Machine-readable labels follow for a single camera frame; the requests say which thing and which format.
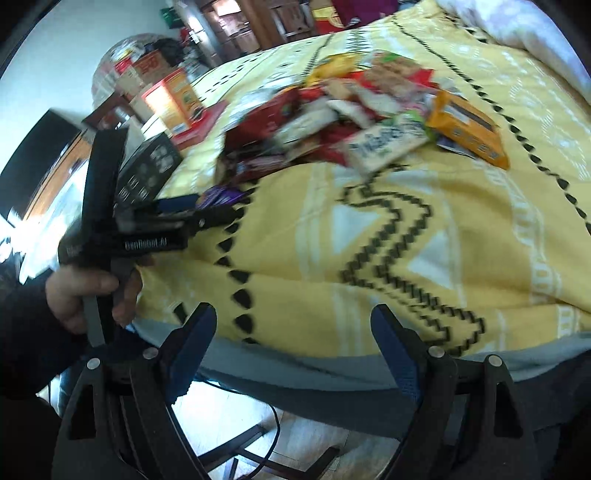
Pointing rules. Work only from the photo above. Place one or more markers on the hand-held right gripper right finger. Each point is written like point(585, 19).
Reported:
point(397, 357)

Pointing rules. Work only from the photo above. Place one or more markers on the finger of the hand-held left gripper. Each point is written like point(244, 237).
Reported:
point(210, 218)
point(178, 204)

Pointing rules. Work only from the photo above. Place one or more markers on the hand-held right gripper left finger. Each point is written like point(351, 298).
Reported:
point(189, 353)

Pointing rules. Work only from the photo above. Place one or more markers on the purple snack packet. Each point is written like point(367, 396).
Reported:
point(219, 196)

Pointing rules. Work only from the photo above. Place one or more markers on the person's left forearm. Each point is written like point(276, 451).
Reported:
point(27, 337)

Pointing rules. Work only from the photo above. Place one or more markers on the person's left hand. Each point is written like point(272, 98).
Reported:
point(74, 288)

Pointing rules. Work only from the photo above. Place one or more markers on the wooden dresser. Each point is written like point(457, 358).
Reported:
point(60, 180)

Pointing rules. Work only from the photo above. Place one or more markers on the black printed box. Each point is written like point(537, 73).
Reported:
point(147, 166)

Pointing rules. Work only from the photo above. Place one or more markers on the dark wooden table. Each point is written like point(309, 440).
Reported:
point(108, 113)

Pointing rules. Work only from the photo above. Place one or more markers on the black monitor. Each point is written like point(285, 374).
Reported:
point(32, 157)

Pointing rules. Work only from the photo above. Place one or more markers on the red flat box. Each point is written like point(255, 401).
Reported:
point(203, 122)

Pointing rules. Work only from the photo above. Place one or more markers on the grey mattress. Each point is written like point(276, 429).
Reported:
point(300, 383)

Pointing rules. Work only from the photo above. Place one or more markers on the dark wooden stool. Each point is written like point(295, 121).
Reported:
point(240, 441)

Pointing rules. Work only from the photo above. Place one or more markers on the orange red carton box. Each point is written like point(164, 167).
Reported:
point(175, 99)

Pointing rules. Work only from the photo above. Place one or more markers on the yellow patterned blanket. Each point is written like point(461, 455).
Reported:
point(415, 254)

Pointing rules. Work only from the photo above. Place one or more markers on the round mirror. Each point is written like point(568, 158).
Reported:
point(104, 69)

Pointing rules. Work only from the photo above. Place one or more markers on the pile of mixed snack packets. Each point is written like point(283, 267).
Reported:
point(323, 115)

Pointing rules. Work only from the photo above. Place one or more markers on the green sign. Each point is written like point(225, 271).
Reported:
point(168, 17)

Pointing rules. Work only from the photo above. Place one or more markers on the white green snack packet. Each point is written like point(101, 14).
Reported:
point(383, 143)

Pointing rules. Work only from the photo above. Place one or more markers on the wooden cabinet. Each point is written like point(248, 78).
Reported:
point(258, 23)

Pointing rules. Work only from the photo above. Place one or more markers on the red yellow gift box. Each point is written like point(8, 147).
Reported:
point(325, 16)

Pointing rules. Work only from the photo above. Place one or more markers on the orange snack box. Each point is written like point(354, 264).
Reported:
point(466, 129)

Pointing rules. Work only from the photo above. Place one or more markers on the maroon cloth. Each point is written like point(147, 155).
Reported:
point(364, 8)

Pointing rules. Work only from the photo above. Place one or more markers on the white quilt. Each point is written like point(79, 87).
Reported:
point(521, 27)

